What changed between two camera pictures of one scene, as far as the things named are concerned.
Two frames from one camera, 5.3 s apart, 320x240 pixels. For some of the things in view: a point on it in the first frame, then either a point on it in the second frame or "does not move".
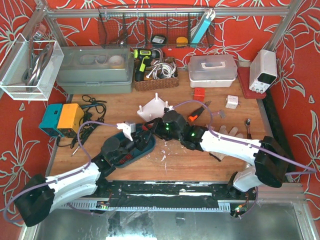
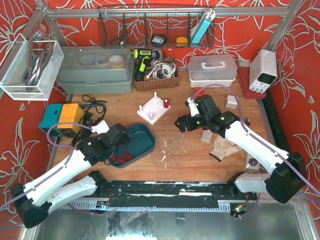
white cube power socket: x=232 y=101 does not move
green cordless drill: x=145 y=55 does not move
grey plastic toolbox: x=96 y=69 does not move
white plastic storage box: x=212 y=71 does not move
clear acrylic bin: x=29 y=69 does not move
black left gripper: x=139 y=139 -> x=116 y=149
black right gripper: x=157 y=128 -> x=186 y=122
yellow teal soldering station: x=61 y=119 does not move
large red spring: x=145 y=128 -> x=166 y=104
